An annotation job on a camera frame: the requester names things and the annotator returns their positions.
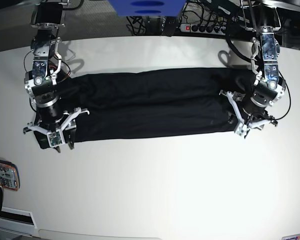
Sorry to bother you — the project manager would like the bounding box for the white power strip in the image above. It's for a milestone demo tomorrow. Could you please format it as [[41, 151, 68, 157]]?
[[179, 23, 226, 36]]

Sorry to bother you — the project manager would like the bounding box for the label sticker on table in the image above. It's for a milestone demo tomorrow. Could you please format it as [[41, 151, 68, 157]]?
[[281, 233, 300, 240]]

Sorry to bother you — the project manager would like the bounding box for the black T-shirt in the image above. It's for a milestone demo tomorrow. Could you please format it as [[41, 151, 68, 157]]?
[[57, 68, 253, 143]]

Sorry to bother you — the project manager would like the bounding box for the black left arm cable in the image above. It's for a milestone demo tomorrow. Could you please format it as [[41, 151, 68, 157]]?
[[269, 72, 292, 121]]

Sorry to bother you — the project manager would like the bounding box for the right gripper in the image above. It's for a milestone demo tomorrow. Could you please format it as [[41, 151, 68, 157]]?
[[22, 102, 90, 153]]

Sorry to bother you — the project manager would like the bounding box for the blue plastic bin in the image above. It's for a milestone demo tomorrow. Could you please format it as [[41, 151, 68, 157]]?
[[109, 0, 186, 17]]

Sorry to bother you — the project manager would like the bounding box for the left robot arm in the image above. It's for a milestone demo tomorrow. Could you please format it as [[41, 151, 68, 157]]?
[[220, 0, 300, 138]]

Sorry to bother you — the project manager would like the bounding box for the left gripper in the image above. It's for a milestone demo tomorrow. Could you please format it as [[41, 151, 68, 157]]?
[[219, 90, 278, 138]]

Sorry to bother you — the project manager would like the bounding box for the white device at table edge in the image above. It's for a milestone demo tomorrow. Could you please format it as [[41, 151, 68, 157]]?
[[0, 206, 38, 237]]

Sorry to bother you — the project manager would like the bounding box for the black cable bundle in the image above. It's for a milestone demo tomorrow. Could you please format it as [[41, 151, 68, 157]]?
[[126, 0, 251, 37]]

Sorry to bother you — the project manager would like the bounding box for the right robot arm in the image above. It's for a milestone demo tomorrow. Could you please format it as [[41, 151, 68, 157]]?
[[22, 0, 90, 152]]

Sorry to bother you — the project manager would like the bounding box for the orange blue parts box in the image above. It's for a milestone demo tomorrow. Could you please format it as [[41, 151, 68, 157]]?
[[0, 159, 20, 192]]

